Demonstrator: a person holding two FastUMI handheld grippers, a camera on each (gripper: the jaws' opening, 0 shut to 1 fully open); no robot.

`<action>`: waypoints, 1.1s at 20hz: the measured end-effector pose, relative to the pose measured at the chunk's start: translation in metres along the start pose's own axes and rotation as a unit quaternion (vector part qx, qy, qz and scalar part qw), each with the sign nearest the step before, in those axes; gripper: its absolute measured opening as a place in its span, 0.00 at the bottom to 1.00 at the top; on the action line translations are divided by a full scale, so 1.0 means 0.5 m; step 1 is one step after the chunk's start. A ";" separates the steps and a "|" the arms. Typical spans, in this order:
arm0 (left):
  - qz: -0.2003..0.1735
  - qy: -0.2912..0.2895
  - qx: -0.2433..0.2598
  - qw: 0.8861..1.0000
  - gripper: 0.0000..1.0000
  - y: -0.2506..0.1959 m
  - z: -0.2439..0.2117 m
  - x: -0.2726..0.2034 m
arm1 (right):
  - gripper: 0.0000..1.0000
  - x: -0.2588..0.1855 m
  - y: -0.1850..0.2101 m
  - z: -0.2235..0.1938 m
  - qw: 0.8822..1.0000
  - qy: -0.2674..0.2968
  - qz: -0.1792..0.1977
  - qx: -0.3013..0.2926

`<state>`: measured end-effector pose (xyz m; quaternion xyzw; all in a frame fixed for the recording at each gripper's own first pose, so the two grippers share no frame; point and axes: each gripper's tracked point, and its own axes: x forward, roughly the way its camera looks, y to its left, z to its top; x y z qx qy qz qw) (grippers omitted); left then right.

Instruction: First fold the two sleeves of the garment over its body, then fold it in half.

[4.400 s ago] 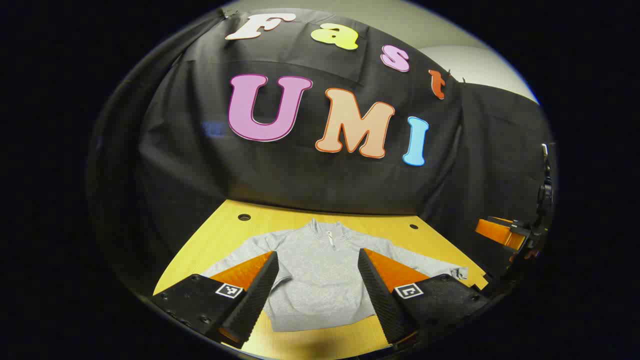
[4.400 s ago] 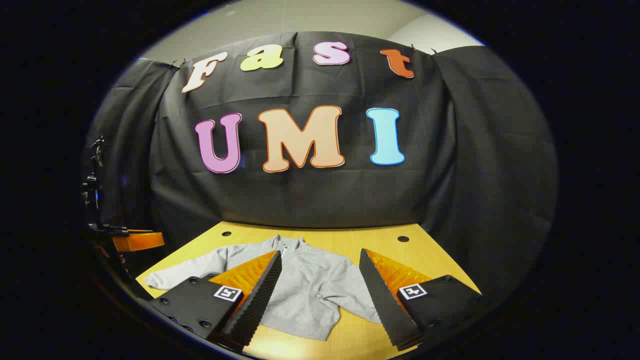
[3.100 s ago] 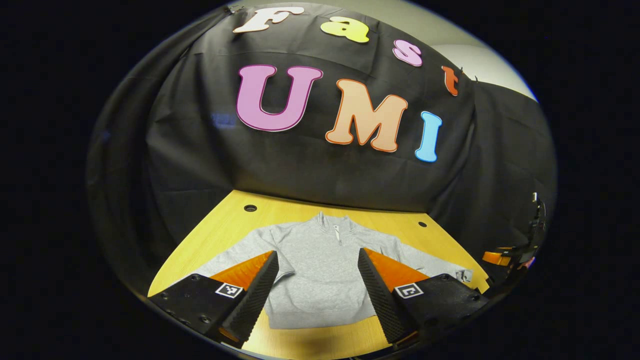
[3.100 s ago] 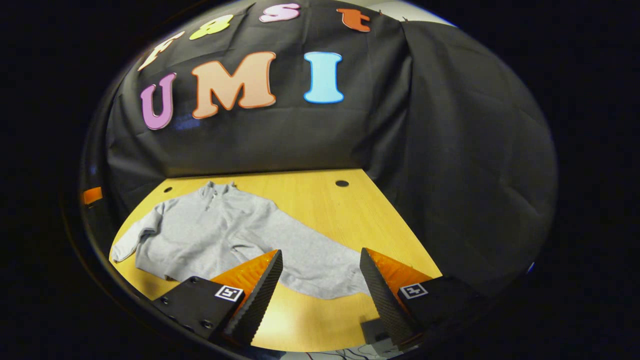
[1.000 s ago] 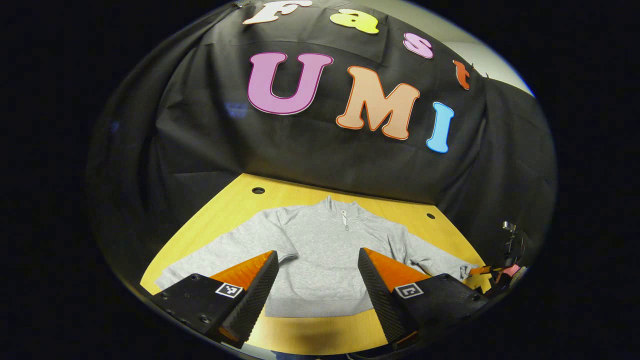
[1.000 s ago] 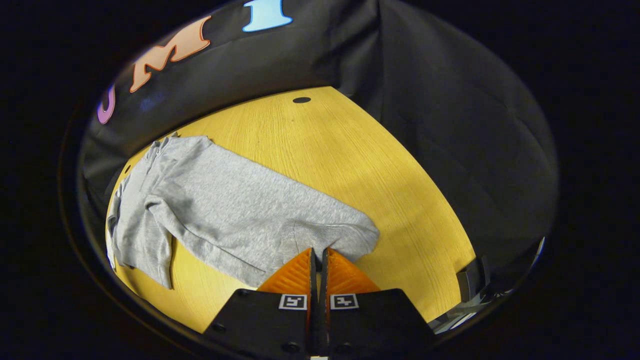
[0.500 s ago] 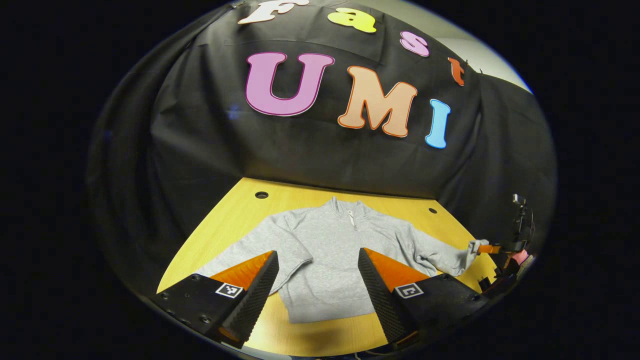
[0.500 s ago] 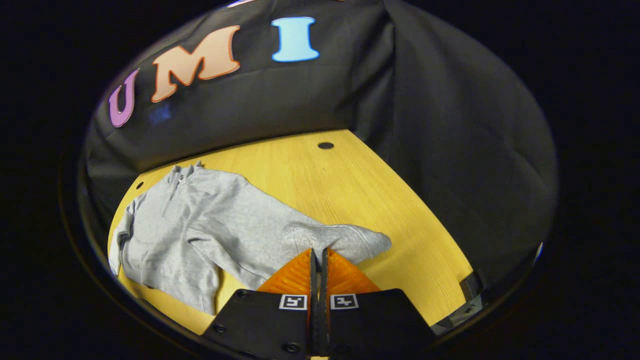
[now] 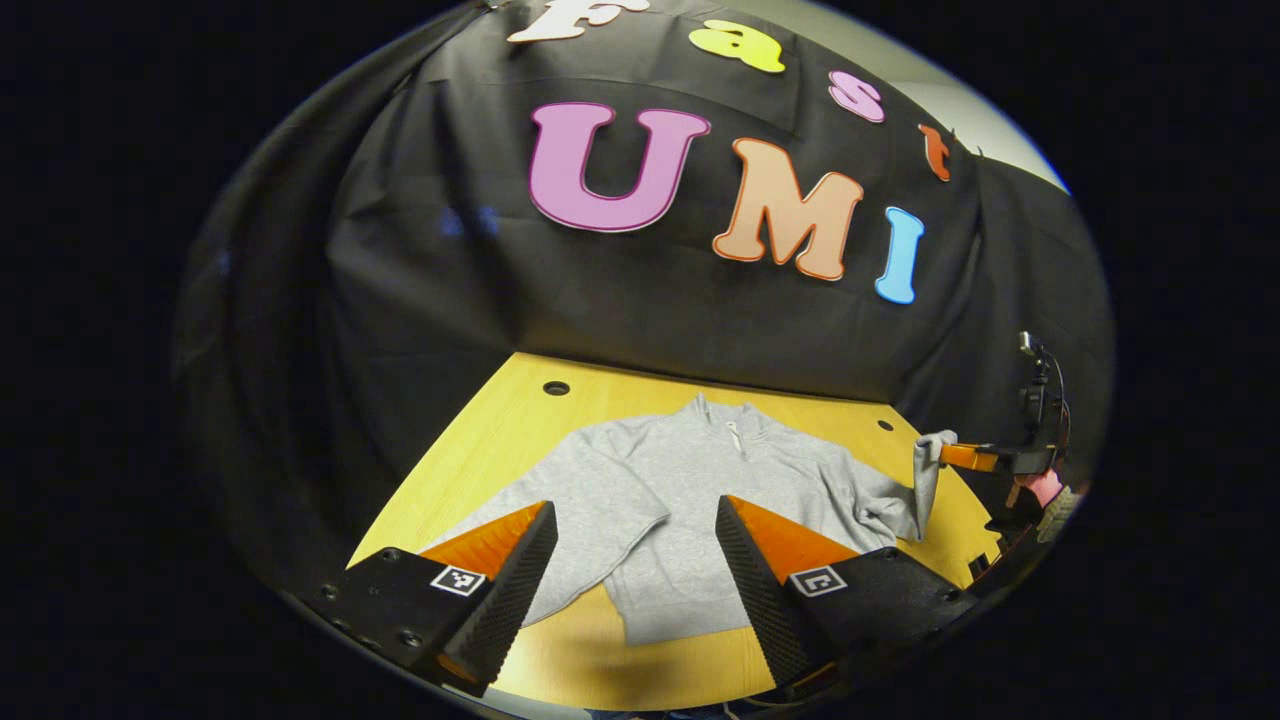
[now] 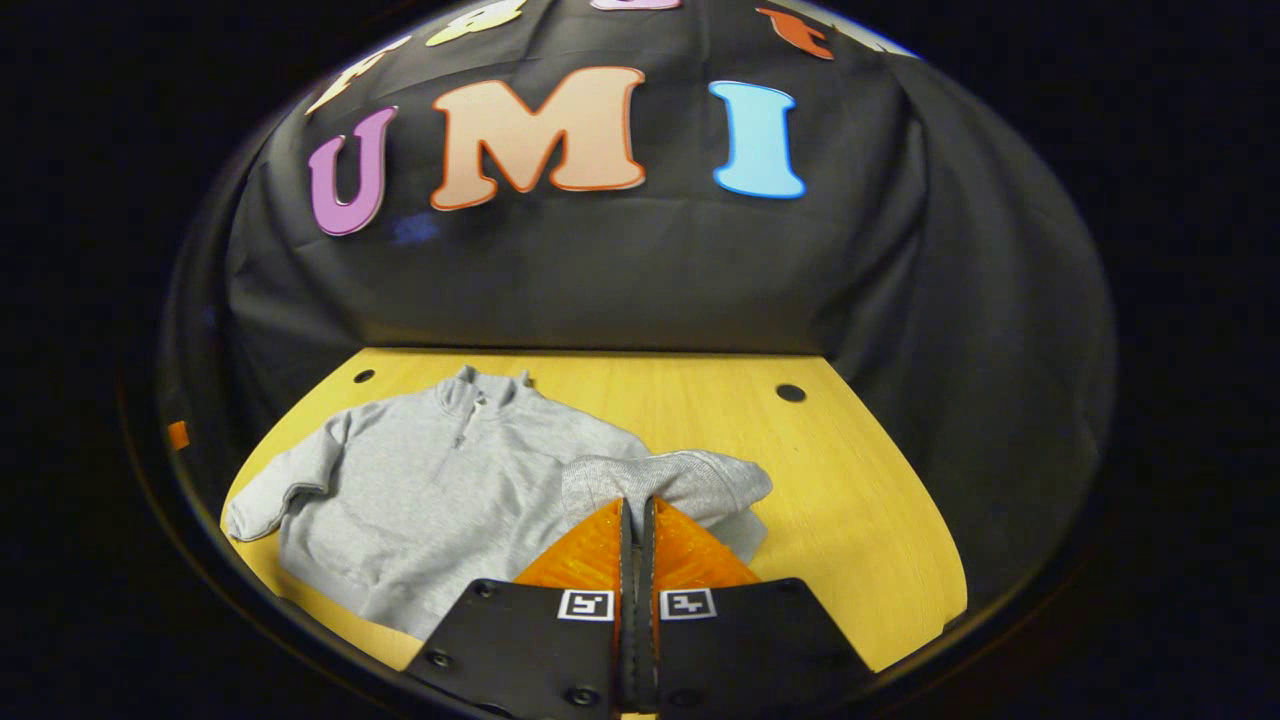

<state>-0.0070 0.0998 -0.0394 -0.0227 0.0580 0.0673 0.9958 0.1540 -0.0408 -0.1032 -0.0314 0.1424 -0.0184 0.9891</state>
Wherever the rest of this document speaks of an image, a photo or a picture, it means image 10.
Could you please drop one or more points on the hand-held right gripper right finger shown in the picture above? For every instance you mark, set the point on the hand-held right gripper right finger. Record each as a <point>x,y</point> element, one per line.
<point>740,650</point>

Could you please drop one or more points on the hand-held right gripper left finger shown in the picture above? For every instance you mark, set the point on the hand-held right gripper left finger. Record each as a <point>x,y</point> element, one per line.
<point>540,650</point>

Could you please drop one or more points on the black backdrop cloth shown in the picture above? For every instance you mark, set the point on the black backdrop cloth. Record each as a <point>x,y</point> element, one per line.
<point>620,270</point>

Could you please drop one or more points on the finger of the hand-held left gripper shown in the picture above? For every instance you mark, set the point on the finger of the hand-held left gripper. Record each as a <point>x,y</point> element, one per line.
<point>178,435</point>

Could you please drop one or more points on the grey zip-neck sweatshirt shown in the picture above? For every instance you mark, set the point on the grey zip-neck sweatshirt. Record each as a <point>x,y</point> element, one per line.
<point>420,500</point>

